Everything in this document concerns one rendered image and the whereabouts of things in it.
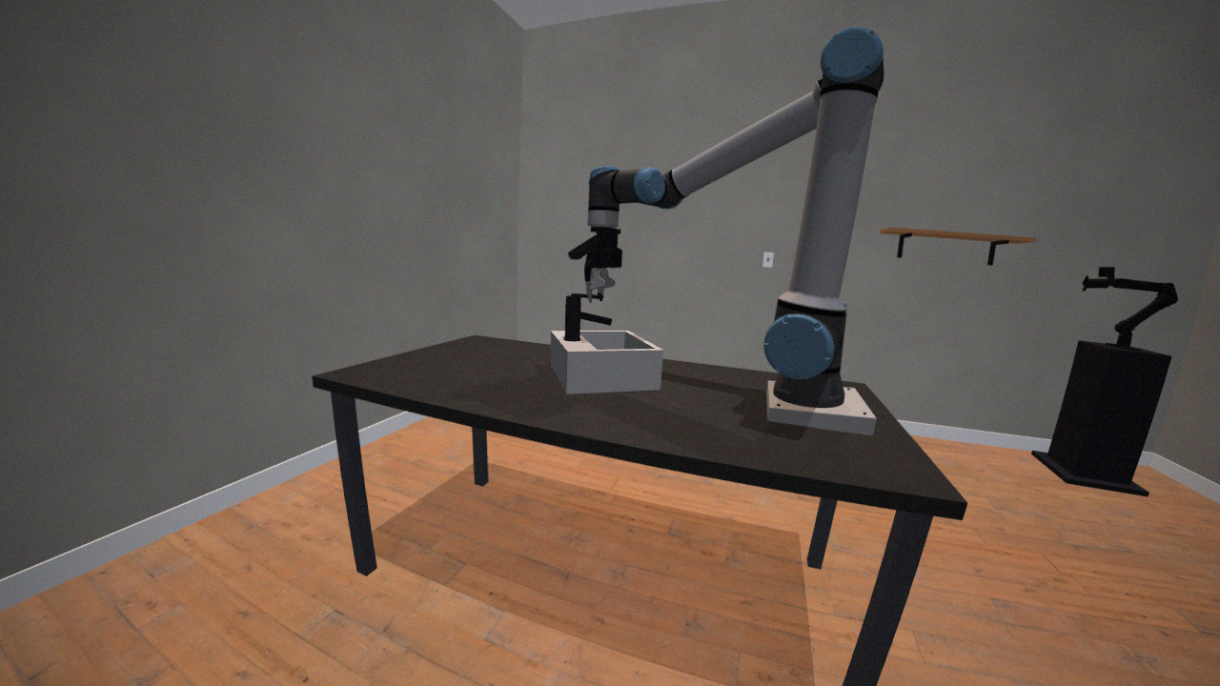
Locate white rectangular sink basin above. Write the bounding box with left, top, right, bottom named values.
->
left=550, top=331, right=662, bottom=394

